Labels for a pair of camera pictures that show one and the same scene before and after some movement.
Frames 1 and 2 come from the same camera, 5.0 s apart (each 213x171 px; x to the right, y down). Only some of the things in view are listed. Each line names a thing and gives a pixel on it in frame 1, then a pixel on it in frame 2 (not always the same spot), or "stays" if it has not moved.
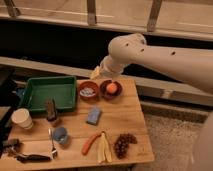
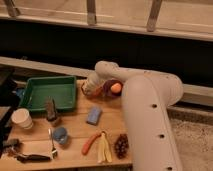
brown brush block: x=51 y=110 stays
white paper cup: x=21 y=116 stays
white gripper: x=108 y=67 -> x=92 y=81
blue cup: x=60 y=135 stays
